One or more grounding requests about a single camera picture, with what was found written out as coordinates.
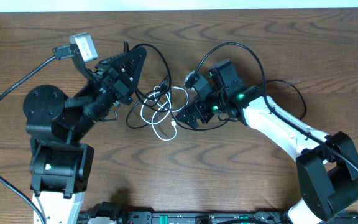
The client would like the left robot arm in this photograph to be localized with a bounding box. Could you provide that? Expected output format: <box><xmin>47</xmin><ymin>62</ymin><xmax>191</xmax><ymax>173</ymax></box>
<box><xmin>23</xmin><ymin>44</ymin><xmax>147</xmax><ymax>223</ymax></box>

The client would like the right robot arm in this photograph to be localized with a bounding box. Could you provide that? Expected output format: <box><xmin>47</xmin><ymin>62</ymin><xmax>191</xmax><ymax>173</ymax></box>
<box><xmin>176</xmin><ymin>60</ymin><xmax>358</xmax><ymax>223</ymax></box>

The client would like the right camera black cable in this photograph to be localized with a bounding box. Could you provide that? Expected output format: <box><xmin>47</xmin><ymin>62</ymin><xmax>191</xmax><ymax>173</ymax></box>
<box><xmin>194</xmin><ymin>42</ymin><xmax>358</xmax><ymax>217</ymax></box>

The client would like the camera black cable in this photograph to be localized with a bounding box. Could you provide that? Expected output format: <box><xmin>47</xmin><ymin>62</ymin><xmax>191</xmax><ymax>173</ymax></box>
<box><xmin>0</xmin><ymin>45</ymin><xmax>74</xmax><ymax>224</ymax></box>
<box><xmin>194</xmin><ymin>42</ymin><xmax>358</xmax><ymax>217</ymax></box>

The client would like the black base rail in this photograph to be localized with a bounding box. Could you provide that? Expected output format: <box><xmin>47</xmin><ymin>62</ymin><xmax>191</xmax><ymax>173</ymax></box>
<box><xmin>79</xmin><ymin>201</ymin><xmax>358</xmax><ymax>224</ymax></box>

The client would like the left camera black cable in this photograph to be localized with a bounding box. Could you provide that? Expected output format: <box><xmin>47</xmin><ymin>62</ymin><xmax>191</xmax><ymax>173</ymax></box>
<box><xmin>0</xmin><ymin>45</ymin><xmax>74</xmax><ymax>224</ymax></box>

